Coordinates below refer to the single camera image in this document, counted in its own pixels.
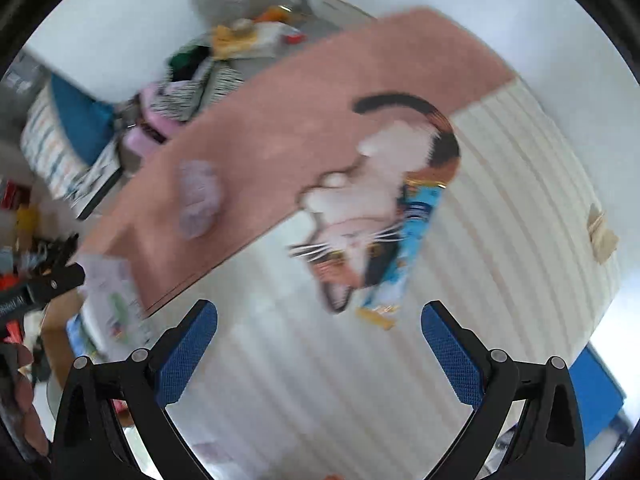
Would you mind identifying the blue long snack pack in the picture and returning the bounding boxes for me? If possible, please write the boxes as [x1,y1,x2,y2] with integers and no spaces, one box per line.
[357,177,447,330]

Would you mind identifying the cardboard box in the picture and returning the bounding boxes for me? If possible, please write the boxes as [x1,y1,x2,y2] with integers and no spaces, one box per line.
[41,255,158,386]

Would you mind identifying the plaid folded quilt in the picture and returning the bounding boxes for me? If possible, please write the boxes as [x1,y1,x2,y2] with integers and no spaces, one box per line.
[20,74,122,220]

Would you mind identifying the pink suitcase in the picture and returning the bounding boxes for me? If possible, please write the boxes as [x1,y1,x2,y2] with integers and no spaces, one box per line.
[122,82,183,159]

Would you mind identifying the rug label tag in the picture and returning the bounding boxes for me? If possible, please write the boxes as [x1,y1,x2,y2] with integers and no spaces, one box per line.
[587,204,620,264]

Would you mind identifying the black white patterned bag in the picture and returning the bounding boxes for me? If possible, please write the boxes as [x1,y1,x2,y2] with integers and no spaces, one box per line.
[149,38,244,124]

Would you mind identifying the pink cat pattern rug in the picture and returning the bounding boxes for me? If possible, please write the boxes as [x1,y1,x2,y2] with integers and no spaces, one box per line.
[74,5,622,480]

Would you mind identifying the yellow snack bag on chair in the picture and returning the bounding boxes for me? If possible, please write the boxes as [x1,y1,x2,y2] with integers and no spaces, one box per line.
[212,22,283,60]

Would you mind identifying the grey floor chair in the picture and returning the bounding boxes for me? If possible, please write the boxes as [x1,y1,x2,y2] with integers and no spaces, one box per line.
[186,0,352,76]

